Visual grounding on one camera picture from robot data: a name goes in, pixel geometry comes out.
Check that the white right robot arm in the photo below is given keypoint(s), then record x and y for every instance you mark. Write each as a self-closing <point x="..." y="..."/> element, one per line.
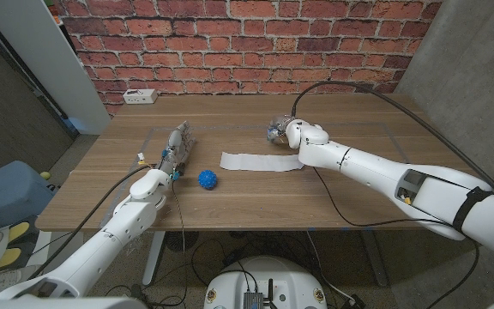
<point x="380" y="171"/>

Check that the white board panel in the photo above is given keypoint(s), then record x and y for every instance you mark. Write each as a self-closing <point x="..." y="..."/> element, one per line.
<point x="54" y="64"/>

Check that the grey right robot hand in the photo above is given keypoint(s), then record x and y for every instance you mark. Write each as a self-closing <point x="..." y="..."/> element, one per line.
<point x="278" y="129"/>

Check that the white power strip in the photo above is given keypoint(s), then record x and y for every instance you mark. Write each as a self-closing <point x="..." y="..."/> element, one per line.
<point x="140" y="96"/>

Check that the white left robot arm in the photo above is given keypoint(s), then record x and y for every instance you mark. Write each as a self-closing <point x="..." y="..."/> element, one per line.
<point x="101" y="244"/>

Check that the blue plastic bin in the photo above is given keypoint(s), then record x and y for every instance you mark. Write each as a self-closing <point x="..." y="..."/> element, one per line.
<point x="7" y="193"/>

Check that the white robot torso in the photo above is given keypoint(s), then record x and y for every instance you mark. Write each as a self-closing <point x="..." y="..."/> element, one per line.
<point x="58" y="304"/>

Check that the grey table leg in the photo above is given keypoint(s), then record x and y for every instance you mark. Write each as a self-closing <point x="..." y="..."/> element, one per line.
<point x="375" y="257"/>

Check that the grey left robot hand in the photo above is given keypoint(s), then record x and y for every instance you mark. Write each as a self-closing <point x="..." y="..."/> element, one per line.
<point x="174" y="146"/>

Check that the printed brick wall backdrop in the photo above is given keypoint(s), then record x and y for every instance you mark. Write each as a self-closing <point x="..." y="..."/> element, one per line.
<point x="247" y="43"/>

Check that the clear plastic bag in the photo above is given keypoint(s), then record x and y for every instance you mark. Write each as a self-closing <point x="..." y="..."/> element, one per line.
<point x="134" y="244"/>

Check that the yellow-green ball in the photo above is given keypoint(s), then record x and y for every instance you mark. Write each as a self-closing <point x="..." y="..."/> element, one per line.
<point x="45" y="175"/>

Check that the black floor fan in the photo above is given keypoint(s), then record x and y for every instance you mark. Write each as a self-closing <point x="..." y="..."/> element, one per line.
<point x="181" y="241"/>

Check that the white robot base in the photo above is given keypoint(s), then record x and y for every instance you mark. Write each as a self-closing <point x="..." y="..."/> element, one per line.
<point x="268" y="274"/>

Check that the white table leg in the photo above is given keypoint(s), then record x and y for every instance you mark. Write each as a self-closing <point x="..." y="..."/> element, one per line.
<point x="154" y="257"/>

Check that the grey electronics box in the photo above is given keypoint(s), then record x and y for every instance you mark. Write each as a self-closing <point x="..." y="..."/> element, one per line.
<point x="253" y="301"/>

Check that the yellow slipper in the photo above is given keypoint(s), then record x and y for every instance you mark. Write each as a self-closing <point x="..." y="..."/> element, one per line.
<point x="7" y="257"/>
<point x="19" y="232"/>

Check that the blue spiky stress ball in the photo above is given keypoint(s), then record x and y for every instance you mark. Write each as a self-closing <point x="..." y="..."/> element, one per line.
<point x="208" y="179"/>

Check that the white cloth strip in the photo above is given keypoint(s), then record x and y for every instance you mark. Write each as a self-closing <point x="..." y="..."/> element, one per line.
<point x="255" y="162"/>

